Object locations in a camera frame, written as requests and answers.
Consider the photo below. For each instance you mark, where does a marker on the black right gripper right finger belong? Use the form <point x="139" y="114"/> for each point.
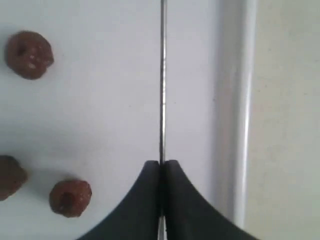
<point x="188" y="215"/>

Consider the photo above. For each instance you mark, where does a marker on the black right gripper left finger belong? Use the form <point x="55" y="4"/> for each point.
<point x="136" y="217"/>

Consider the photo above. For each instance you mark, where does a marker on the thin metal skewer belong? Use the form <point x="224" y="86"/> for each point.
<point x="162" y="120"/>

